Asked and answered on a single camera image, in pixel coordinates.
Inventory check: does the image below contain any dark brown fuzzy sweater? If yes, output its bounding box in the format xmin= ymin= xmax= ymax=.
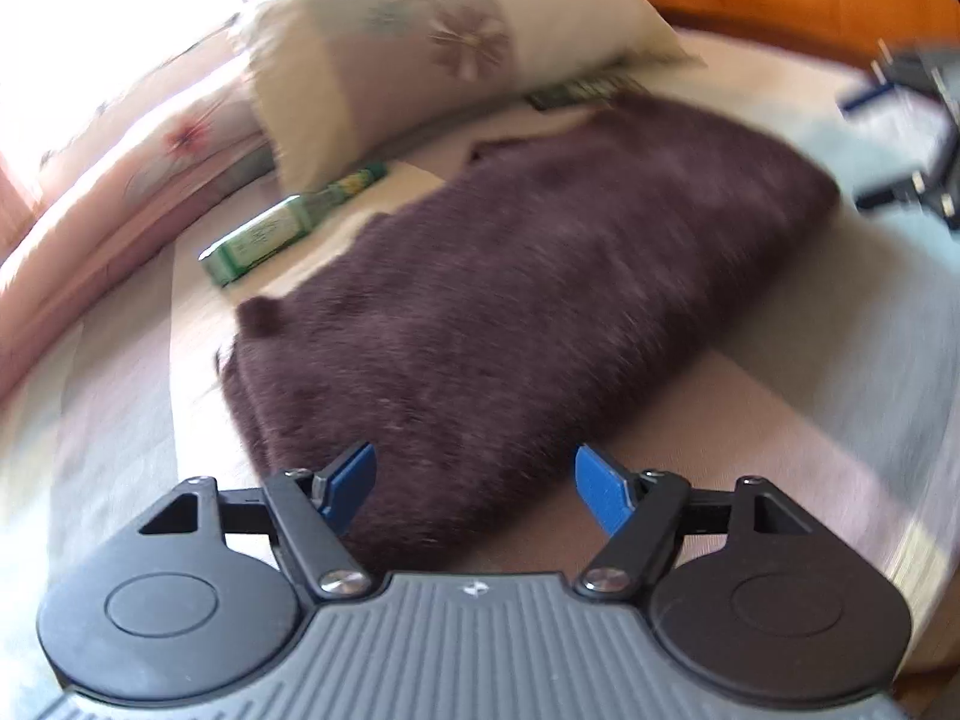
xmin=220 ymin=93 xmax=839 ymax=572

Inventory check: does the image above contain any striped pastel bed sheet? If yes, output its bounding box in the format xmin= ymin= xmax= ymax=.
xmin=2 ymin=29 xmax=958 ymax=718

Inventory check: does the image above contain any green glass bottle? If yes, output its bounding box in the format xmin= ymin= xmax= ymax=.
xmin=199 ymin=161 xmax=387 ymax=288

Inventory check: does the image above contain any dark green patterned packet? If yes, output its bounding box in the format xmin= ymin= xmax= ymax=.
xmin=524 ymin=73 xmax=646 ymax=112

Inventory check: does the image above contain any pink floral folded quilt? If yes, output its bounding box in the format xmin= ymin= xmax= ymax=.
xmin=2 ymin=25 xmax=272 ymax=390

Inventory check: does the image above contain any floral cream pillow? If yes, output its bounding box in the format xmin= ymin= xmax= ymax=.
xmin=238 ymin=0 xmax=685 ymax=193

